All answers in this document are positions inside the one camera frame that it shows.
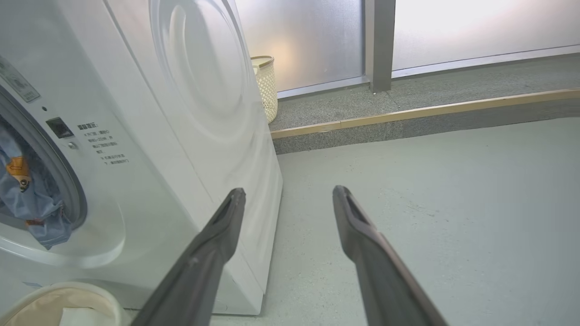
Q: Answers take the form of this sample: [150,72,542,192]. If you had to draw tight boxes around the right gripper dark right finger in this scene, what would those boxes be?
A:
[333,185,449,326]

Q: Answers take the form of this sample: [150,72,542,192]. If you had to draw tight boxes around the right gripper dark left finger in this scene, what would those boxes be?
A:
[131,188,247,326]

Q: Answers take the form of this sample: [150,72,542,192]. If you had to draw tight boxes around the blue cartoon print garment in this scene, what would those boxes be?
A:
[0,131,73,249]

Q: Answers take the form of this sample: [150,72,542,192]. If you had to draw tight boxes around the white front-load washing machine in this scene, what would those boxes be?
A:
[0,0,284,316]

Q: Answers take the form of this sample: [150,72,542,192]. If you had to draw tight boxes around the black door latch socket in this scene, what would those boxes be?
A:
[45,117,74,139]

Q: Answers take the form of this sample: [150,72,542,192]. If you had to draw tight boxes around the white padding cloth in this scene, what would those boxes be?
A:
[59,308,116,326]

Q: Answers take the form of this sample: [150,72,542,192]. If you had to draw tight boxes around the cream fabric laundry basket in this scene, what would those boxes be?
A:
[0,282,132,326]

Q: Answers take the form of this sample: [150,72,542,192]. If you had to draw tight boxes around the cream woven plastic basket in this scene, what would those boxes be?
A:
[251,55,278,124]

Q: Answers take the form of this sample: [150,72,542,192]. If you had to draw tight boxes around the grey warning label sticker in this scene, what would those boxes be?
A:
[0,57,40,102]

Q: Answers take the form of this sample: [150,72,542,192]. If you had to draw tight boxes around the grey metal window post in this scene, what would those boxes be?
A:
[365,0,396,93]

